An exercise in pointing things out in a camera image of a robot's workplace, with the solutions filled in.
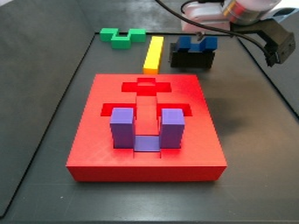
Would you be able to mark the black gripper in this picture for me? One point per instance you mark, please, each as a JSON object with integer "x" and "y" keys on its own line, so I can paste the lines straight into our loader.
{"x": 279, "y": 39}

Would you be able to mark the blue U-shaped block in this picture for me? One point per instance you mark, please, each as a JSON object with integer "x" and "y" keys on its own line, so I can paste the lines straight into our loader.
{"x": 184, "y": 45}

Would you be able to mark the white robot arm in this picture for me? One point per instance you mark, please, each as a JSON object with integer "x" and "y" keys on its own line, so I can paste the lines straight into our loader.
{"x": 248, "y": 17}

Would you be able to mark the black fixture block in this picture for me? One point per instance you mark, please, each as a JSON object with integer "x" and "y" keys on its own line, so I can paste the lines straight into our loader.
{"x": 189, "y": 59}

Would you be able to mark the yellow long bar block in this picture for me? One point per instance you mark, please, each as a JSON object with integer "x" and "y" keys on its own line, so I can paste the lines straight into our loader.
{"x": 153, "y": 55}

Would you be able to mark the green zigzag block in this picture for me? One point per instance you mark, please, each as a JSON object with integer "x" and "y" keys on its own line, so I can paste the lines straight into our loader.
{"x": 121, "y": 41}

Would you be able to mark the purple U-shaped block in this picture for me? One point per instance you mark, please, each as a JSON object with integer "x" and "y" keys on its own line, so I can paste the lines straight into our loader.
{"x": 148, "y": 132}

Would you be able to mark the red puzzle base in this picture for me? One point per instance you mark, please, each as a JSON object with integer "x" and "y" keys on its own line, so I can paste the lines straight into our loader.
{"x": 95, "y": 161}

